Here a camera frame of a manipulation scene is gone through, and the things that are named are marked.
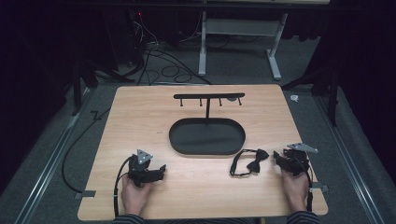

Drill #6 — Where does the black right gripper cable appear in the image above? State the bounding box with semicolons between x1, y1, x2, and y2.
295;155;314;213

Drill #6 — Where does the black floor cable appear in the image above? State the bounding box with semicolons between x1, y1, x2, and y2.
61;106;112;194

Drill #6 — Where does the black metal stand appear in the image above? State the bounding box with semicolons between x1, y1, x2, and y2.
64;59;136;118
280;66;341;128

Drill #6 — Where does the metal floor rail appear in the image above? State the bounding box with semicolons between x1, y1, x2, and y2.
13;88;94;224
314;94;387;224

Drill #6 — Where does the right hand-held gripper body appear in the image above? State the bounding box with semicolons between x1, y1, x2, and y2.
282;142;319;177

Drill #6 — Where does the person's right hand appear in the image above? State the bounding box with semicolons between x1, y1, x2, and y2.
281;169;311;213

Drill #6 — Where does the white metal desk frame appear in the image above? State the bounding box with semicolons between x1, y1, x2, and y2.
197;10;290;81

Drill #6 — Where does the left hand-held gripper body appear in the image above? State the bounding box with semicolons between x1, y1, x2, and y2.
127;148;154;189

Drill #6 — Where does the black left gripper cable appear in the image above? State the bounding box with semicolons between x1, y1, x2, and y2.
113;155;134;218

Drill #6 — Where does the person's left hand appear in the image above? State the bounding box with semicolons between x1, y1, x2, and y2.
120;175;154;217

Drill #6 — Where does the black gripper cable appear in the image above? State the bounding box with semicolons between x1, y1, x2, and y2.
295;155;314;213
113;155;134;218

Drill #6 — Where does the black bow tie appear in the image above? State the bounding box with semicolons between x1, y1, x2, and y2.
229;147;271;178

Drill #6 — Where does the grey tape strip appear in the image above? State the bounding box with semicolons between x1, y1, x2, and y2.
309;182;330;193
74;189;97;200

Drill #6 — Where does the tangle of black floor cables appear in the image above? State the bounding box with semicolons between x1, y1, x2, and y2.
125;10;214;87

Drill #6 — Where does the black hook rack with tray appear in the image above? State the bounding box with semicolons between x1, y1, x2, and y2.
168;92;247;156

